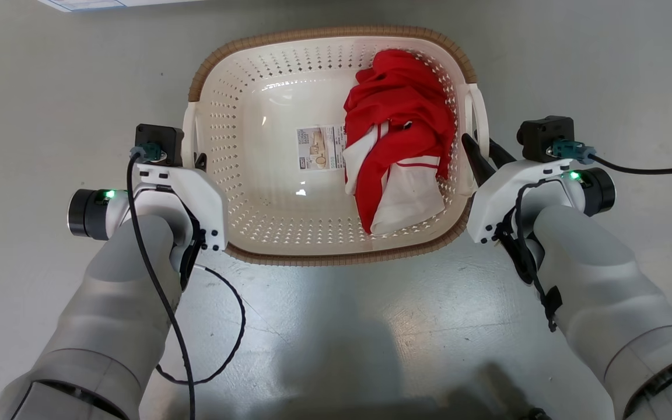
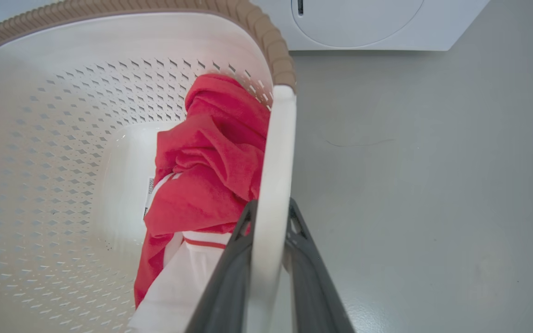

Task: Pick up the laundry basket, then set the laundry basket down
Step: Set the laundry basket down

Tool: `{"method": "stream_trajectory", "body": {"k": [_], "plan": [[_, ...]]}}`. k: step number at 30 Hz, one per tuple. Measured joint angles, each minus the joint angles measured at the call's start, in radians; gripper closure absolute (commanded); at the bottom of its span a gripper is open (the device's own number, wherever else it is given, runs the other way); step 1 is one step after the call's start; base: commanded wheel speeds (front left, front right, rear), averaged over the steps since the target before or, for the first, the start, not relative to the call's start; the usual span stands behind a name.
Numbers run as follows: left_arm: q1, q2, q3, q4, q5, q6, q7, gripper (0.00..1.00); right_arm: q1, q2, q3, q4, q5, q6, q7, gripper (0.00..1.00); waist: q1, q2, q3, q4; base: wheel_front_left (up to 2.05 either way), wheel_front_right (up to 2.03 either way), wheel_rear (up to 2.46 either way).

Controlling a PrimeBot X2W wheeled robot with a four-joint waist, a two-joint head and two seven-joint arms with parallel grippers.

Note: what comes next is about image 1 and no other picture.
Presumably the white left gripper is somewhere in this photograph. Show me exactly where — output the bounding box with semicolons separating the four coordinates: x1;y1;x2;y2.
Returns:
131;153;229;253

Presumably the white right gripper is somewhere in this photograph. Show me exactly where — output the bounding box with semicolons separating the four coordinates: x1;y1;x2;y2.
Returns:
461;133;585;244

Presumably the cream plastic laundry basket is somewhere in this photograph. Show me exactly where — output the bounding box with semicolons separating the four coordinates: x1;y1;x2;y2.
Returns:
182;25;490;267

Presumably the paper label inside basket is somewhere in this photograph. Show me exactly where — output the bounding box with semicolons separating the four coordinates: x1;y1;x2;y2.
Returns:
296;125;348;171

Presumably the red and white garment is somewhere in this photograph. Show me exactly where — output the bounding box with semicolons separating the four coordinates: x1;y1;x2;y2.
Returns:
343;49;457;236

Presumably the thin black right gripper cable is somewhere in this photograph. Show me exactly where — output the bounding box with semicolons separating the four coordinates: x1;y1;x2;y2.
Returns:
492;178;564;333

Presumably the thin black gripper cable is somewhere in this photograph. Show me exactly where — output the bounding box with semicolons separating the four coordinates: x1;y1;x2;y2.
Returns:
492;178;564;333
155;264;247;386

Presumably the black left camera cable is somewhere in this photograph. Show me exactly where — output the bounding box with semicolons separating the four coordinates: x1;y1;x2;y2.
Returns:
126;153;197;420

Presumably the black camera cable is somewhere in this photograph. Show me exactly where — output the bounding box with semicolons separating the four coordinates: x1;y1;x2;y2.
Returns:
126;153;197;420
588;153;672;176

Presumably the black right camera cable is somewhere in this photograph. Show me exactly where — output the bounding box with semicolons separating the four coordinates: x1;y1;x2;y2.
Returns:
588;153;672;176

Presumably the thin black left gripper cable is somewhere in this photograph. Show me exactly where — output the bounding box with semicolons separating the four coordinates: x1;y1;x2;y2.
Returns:
155;264;247;386

